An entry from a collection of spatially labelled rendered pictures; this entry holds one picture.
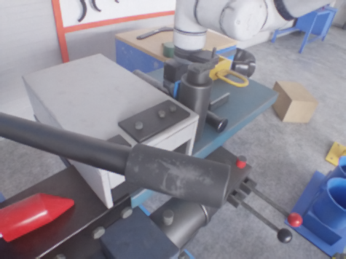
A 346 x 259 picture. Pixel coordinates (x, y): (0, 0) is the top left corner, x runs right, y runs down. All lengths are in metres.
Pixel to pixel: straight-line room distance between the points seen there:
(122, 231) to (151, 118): 0.23
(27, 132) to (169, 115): 0.32
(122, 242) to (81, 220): 0.09
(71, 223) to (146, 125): 0.22
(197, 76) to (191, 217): 0.32
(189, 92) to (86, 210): 0.32
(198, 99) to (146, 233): 0.30
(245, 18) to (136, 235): 0.47
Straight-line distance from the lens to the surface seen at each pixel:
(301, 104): 2.81
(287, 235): 0.61
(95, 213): 0.46
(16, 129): 0.19
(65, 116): 0.49
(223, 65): 0.93
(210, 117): 0.64
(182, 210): 0.54
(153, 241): 0.48
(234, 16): 0.47
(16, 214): 0.44
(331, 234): 1.92
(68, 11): 2.20
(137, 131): 0.42
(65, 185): 0.51
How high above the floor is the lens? 1.47
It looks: 40 degrees down
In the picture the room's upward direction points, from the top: 7 degrees clockwise
